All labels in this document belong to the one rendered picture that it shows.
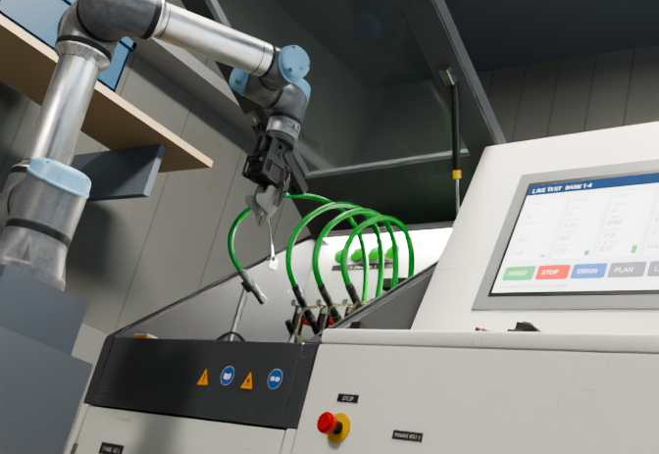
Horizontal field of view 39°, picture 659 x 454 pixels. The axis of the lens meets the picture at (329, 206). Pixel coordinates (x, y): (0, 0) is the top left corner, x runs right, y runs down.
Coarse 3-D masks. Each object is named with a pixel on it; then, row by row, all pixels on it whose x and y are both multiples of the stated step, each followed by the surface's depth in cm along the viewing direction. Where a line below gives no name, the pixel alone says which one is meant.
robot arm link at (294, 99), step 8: (304, 80) 218; (288, 88) 215; (296, 88) 216; (304, 88) 218; (280, 96) 214; (288, 96) 215; (296, 96) 216; (304, 96) 217; (280, 104) 215; (288, 104) 215; (296, 104) 215; (304, 104) 217; (272, 112) 216; (280, 112) 214; (288, 112) 214; (296, 112) 215; (304, 112) 218; (296, 120) 215
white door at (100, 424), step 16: (96, 416) 207; (112, 416) 203; (128, 416) 199; (144, 416) 196; (160, 416) 192; (80, 432) 209; (96, 432) 205; (112, 432) 201; (128, 432) 197; (144, 432) 193; (160, 432) 190; (176, 432) 187; (192, 432) 183; (208, 432) 180; (224, 432) 177; (240, 432) 174; (256, 432) 172; (272, 432) 169; (80, 448) 206; (96, 448) 202; (112, 448) 198; (128, 448) 195; (144, 448) 191; (160, 448) 188; (176, 448) 185; (192, 448) 181; (208, 448) 178; (224, 448) 175; (240, 448) 172; (256, 448) 170; (272, 448) 167
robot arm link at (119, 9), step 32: (96, 0) 182; (128, 0) 182; (160, 0) 185; (96, 32) 185; (128, 32) 185; (160, 32) 187; (192, 32) 189; (224, 32) 193; (256, 64) 197; (288, 64) 198
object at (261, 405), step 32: (128, 352) 210; (160, 352) 202; (192, 352) 194; (224, 352) 188; (256, 352) 181; (288, 352) 175; (128, 384) 204; (160, 384) 197; (192, 384) 190; (256, 384) 177; (288, 384) 171; (192, 416) 186; (224, 416) 179; (256, 416) 173
